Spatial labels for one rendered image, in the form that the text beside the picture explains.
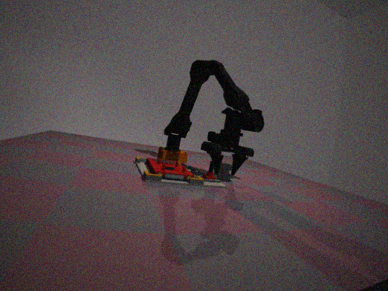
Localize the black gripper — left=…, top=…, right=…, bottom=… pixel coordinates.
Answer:
left=201, top=127, right=254, bottom=176

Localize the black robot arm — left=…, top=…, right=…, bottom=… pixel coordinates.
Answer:
left=164, top=60, right=264, bottom=152

